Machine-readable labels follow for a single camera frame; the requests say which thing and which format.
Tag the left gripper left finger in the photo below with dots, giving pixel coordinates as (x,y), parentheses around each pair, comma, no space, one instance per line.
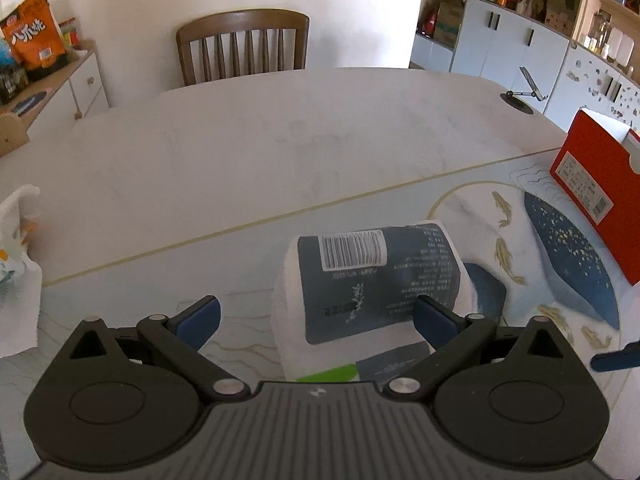
(175,343)

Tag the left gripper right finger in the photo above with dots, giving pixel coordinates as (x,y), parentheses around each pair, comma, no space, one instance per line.
(456,341)

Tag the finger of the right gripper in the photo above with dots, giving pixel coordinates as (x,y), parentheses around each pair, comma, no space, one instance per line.
(623,359)

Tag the white blue tissue pack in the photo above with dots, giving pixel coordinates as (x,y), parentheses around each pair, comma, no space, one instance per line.
(343,302)

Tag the open tissue pack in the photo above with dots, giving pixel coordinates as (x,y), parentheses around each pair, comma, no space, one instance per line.
(21,277)

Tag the red cardboard box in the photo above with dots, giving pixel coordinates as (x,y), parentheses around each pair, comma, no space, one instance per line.
(598,167)

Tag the black phone stand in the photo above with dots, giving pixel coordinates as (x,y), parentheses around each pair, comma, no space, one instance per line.
(515,98)

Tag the cardboard box on sideboard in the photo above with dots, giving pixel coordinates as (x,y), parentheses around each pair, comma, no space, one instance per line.
(13,133)

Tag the white sideboard cabinet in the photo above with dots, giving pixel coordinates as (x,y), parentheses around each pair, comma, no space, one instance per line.
(57,102)

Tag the wooden chair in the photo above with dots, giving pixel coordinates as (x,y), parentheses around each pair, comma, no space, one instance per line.
(240,43)

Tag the orange snack bag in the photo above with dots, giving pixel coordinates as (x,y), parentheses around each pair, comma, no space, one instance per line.
(33,36)

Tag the white wall cabinet unit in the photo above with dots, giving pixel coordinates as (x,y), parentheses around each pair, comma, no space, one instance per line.
(581,53)

